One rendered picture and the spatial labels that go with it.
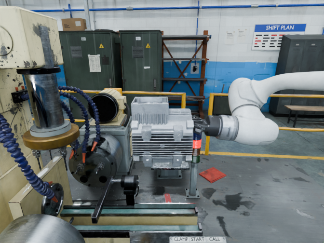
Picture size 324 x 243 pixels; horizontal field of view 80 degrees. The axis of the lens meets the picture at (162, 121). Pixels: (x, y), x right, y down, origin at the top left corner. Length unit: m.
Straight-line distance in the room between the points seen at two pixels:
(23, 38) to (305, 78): 0.81
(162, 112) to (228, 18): 5.16
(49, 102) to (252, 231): 1.03
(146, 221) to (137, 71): 3.06
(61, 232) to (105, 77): 3.44
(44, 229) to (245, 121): 0.68
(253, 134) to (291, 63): 5.00
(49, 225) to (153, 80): 3.26
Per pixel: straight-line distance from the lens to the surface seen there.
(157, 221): 1.00
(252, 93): 0.79
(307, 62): 5.80
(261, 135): 0.73
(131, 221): 1.01
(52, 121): 0.75
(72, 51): 4.15
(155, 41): 3.66
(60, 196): 1.03
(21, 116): 1.00
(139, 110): 0.63
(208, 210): 1.18
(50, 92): 0.73
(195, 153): 1.07
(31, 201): 0.87
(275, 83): 0.79
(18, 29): 0.67
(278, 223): 1.23
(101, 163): 1.04
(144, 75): 3.71
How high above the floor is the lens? 1.60
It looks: 20 degrees down
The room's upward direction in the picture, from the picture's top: straight up
